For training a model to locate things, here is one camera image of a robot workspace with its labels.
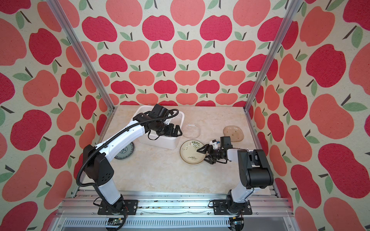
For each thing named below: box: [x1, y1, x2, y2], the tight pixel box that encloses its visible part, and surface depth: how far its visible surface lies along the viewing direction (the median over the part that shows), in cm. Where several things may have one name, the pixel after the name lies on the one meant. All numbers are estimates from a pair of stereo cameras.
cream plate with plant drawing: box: [179, 139, 207, 165], surface depth 95 cm
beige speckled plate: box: [223, 125, 245, 142], surface depth 107 cm
